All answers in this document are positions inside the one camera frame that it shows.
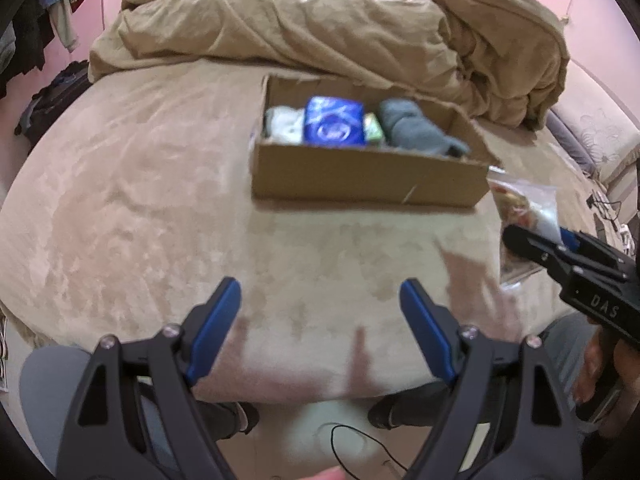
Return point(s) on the brown cardboard box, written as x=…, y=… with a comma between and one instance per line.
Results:
x=370, y=175

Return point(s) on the beige hanging garment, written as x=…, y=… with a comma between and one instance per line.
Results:
x=67, y=15

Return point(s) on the bag of white cotton balls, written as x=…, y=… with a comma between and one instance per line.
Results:
x=546, y=217

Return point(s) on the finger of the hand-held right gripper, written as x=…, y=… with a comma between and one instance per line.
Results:
x=592, y=250
x=530, y=246

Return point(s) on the beige bed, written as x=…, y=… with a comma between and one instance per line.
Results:
x=175, y=220

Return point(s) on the grey fluffy sock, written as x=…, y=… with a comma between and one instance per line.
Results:
x=435, y=141
x=402, y=115

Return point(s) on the person's right black shoe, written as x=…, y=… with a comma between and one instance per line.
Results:
x=385, y=412

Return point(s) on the beige duvet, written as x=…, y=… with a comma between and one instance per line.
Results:
x=350, y=25

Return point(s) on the pink floral pillow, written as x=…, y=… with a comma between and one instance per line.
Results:
x=607, y=125

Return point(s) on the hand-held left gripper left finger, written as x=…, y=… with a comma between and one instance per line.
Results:
x=215, y=332

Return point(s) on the black backpack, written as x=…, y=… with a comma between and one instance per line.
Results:
x=55, y=95

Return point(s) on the clear plastic bag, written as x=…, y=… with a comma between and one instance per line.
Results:
x=512, y=205

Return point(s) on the white sock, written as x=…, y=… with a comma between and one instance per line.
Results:
x=285, y=122

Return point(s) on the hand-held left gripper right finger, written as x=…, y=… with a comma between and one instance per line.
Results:
x=427, y=332

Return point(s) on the blue packet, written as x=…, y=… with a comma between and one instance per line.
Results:
x=332, y=120

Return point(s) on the black fleece jacket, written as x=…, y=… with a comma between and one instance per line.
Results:
x=20, y=25

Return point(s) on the person's right leg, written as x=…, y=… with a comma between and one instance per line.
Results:
x=562, y=350

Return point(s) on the person's left leg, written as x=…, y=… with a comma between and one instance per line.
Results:
x=55, y=390

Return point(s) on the person's right hand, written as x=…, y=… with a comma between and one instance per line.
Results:
x=590, y=375

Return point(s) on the purple pillow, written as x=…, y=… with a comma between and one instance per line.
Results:
x=567, y=137

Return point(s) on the green cartoon tissue pack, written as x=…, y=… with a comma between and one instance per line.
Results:
x=374, y=130

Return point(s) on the person's left black shoe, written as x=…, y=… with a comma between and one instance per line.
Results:
x=235, y=417

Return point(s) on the person's leg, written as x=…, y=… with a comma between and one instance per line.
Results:
x=562, y=350
x=55, y=390

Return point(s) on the person's black shoe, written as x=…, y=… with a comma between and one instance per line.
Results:
x=235, y=417
x=385, y=412

